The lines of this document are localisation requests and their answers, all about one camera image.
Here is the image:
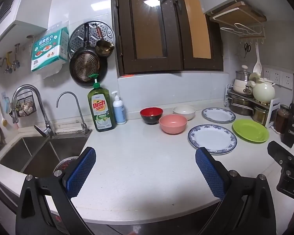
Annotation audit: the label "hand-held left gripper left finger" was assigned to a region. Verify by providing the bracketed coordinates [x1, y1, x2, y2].
[16, 147, 96, 235]

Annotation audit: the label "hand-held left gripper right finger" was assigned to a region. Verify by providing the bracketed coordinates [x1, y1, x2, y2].
[195, 147, 277, 235]

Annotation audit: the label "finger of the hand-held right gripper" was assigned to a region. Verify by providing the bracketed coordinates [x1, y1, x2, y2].
[268, 141, 294, 167]

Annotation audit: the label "large blue-rimmed white plate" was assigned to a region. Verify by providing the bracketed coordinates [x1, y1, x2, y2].
[188, 124, 238, 155]

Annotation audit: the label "green plate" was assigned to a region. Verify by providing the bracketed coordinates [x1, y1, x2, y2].
[232, 119, 270, 143]

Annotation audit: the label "pink bowl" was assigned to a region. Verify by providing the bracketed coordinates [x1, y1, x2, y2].
[159, 114, 188, 135]

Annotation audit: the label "red and black bowl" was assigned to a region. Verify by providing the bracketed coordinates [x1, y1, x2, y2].
[140, 107, 163, 125]

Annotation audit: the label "round metal sink strainer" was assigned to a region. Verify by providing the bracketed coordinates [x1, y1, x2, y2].
[53, 155, 79, 174]

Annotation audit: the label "black knife block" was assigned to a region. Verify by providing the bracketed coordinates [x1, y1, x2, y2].
[282, 73, 294, 148]

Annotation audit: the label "brown glass jar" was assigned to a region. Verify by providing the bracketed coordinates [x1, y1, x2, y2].
[274, 104, 290, 134]

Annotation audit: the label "small stainless steel pot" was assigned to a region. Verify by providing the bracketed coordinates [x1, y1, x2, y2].
[252, 105, 270, 125]

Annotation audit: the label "white countertop shelf rack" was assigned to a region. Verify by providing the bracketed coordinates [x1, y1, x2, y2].
[224, 84, 281, 129]

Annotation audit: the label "stainless steel sink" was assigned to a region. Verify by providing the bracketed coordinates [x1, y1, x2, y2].
[0, 130, 92, 179]

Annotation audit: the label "small blue-rimmed white plate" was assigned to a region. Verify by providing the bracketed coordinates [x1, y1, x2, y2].
[201, 107, 236, 123]

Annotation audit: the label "large stainless steel pot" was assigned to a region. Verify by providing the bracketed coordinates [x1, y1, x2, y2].
[229, 95, 255, 116]

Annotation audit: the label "cream ceramic kettle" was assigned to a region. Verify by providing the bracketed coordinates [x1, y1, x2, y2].
[249, 72, 276, 104]

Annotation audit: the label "small gooseneck steel faucet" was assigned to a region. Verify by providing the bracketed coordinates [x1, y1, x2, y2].
[56, 91, 92, 135]

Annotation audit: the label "white bowl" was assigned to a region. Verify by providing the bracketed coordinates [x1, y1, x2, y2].
[173, 105, 196, 121]

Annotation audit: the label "green dish soap bottle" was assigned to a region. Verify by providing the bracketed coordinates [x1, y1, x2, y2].
[87, 73, 117, 133]

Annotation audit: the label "white and blue pump bottle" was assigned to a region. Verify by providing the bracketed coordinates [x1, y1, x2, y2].
[111, 90, 127, 125]

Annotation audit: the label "white pot with lid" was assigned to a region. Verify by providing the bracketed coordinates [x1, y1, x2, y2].
[233, 65, 254, 95]

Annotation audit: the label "tall steel kitchen faucet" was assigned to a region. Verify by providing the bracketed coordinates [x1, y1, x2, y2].
[12, 84, 55, 139]

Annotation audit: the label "white rice spoon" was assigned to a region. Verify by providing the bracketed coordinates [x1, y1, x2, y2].
[253, 42, 262, 75]

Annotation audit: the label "black frying pan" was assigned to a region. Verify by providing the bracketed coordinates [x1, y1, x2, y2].
[69, 23, 108, 87]

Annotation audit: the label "kitchen paper towel pack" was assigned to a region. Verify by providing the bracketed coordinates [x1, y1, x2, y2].
[31, 26, 69, 79]

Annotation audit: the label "brass ladle pot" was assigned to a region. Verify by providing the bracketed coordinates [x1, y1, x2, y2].
[95, 23, 115, 58]

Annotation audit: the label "round metal steamer rack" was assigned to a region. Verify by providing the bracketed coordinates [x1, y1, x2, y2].
[68, 21, 116, 60]

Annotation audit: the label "wooden cutting board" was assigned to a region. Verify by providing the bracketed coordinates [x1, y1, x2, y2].
[209, 1, 267, 24]

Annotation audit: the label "white wall power outlets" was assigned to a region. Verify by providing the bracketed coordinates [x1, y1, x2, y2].
[263, 67, 294, 90]

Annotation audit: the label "black wire faucet basket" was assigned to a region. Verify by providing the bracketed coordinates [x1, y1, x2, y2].
[9, 90, 37, 118]

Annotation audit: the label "white handled dish brush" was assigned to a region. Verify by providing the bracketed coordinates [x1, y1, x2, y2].
[0, 98, 10, 128]

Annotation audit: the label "white wire hanging rack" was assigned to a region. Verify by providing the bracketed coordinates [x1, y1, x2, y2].
[211, 7, 266, 45]

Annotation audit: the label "brown wooden window frame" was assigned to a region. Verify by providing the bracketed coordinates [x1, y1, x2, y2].
[111, 0, 224, 79]

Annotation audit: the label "white vented wall unit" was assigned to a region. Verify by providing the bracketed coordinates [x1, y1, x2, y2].
[0, 0, 58, 54]

